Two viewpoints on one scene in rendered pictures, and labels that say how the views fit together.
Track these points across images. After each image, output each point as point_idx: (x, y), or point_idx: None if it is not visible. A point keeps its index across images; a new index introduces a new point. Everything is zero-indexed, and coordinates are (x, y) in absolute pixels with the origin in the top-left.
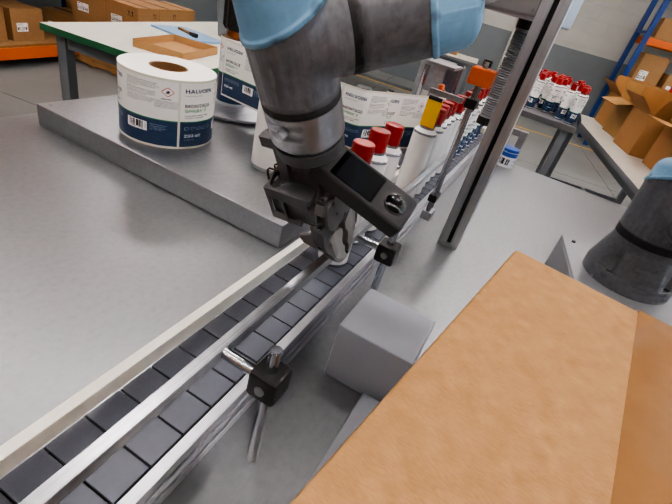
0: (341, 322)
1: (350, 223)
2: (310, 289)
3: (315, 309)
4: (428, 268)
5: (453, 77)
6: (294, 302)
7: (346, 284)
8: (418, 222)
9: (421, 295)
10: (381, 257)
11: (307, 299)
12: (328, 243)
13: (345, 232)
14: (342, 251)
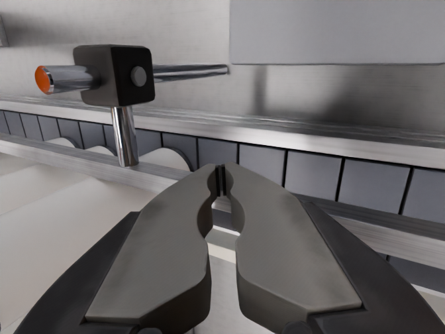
0: (266, 95)
1: (166, 238)
2: (273, 175)
3: (320, 146)
4: (60, 29)
5: None
6: (330, 189)
7: (211, 124)
8: (2, 91)
9: (116, 6)
10: (145, 79)
11: (304, 171)
12: (384, 297)
13: (198, 223)
14: (249, 186)
